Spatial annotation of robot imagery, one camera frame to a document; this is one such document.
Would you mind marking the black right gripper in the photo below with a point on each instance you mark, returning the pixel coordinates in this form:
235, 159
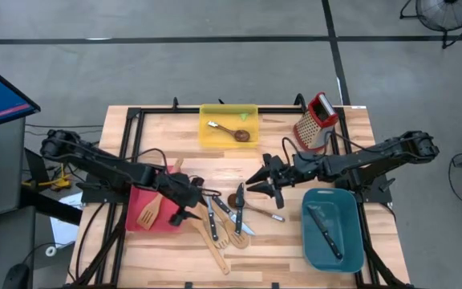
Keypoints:
291, 174

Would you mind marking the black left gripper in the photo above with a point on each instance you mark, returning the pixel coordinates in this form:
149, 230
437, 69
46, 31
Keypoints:
179, 190

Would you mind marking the dark wooden spoon metal tip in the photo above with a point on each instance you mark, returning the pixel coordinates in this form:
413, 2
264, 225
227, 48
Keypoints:
263, 211
231, 130

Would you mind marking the all-black knife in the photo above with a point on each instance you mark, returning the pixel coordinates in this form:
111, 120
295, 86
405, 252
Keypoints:
239, 208

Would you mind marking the wide wooden slotted turner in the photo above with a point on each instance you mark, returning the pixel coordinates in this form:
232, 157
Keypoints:
148, 212

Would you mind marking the wooden spork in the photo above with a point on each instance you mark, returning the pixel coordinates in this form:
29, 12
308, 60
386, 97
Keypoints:
221, 238

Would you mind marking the plain wooden spatula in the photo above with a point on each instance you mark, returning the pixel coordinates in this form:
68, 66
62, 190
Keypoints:
213, 251

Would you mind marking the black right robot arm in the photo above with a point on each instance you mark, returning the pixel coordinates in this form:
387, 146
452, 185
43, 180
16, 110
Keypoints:
375, 154

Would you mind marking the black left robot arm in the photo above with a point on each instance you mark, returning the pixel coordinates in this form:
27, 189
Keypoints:
94, 160

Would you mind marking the pink plastic bin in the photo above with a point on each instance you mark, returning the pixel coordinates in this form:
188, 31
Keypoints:
134, 202

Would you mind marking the yellow plastic bin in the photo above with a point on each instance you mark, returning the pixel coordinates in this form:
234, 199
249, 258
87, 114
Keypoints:
215, 138

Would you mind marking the steel box grater red trim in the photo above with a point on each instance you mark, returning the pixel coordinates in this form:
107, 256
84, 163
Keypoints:
315, 124

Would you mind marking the teal plastic bin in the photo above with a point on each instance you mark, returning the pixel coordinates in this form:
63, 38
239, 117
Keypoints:
347, 225

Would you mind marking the white paper sheet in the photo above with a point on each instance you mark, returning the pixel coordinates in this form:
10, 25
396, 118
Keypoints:
64, 229

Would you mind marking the yellow clamp tool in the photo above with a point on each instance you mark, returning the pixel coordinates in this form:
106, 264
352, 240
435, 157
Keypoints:
56, 182

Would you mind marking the black support beam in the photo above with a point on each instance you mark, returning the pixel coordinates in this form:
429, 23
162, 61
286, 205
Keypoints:
50, 206

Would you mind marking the white tape roll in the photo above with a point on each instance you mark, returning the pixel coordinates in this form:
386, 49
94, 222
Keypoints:
50, 251

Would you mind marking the black triangular stand panel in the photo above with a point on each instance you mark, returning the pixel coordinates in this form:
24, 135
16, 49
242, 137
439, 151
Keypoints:
34, 168

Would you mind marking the black computer mouse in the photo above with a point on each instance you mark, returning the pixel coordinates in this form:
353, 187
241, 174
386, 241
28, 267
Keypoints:
16, 277

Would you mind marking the grey equipment cabinet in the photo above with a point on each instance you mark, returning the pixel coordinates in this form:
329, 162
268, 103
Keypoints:
2, 168

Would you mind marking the black floor fan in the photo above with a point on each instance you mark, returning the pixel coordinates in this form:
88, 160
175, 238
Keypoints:
447, 14

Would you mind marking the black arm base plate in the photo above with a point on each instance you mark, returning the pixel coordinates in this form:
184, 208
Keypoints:
369, 190
98, 194

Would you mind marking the black metal table frame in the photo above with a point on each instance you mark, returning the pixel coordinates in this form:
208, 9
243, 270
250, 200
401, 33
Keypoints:
163, 109

